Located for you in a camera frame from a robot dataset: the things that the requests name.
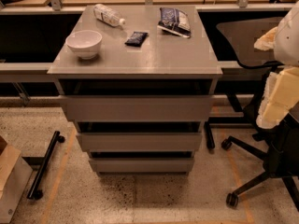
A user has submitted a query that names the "grey top drawer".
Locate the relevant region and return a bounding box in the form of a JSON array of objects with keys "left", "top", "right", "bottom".
[{"left": 60, "top": 95, "right": 212, "bottom": 122}]

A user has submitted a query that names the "grey bottom drawer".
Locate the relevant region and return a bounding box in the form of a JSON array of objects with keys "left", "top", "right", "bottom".
[{"left": 89, "top": 158, "right": 194, "bottom": 173}]

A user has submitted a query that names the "grey drawer cabinet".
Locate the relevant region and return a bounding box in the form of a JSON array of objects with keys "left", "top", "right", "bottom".
[{"left": 47, "top": 5, "right": 223, "bottom": 176}]

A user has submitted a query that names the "grey middle drawer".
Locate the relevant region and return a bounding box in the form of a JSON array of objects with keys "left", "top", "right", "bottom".
[{"left": 77, "top": 133, "right": 202, "bottom": 152}]

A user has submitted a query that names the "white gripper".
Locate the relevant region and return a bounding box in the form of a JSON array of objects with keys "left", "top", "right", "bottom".
[{"left": 254, "top": 27, "right": 299, "bottom": 129}]

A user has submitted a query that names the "cardboard box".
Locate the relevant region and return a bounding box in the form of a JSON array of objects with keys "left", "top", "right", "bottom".
[{"left": 0, "top": 136, "right": 21, "bottom": 196}]

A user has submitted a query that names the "blue chip bag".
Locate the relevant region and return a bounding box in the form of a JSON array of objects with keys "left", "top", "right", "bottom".
[{"left": 158, "top": 7, "right": 192, "bottom": 38}]

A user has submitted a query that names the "white ceramic bowl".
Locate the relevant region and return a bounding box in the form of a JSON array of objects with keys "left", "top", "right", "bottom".
[{"left": 65, "top": 30, "right": 102, "bottom": 60}]

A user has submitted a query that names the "grey drawer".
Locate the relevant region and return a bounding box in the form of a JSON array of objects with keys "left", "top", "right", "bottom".
[
  {"left": 60, "top": 95, "right": 212, "bottom": 122},
  {"left": 89, "top": 158, "right": 194, "bottom": 173},
  {"left": 77, "top": 133, "right": 202, "bottom": 152}
]

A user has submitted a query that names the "small dark snack packet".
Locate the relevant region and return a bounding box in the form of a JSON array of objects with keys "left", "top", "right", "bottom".
[{"left": 125, "top": 32, "right": 148, "bottom": 47}]

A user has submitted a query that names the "black table leg bar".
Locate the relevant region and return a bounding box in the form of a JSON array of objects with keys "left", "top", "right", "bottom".
[{"left": 205, "top": 121, "right": 215, "bottom": 149}]

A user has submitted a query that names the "black office chair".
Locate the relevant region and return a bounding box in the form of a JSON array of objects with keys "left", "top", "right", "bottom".
[{"left": 221, "top": 14, "right": 299, "bottom": 207}]

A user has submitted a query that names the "white box on floor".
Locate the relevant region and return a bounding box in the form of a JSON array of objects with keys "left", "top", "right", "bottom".
[{"left": 0, "top": 157, "right": 32, "bottom": 224}]

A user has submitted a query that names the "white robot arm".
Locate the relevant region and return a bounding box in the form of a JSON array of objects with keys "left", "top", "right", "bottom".
[{"left": 254, "top": 2, "right": 299, "bottom": 129}]

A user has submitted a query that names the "clear plastic bottle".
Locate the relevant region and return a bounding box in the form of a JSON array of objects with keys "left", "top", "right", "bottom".
[{"left": 93, "top": 4, "right": 125, "bottom": 27}]

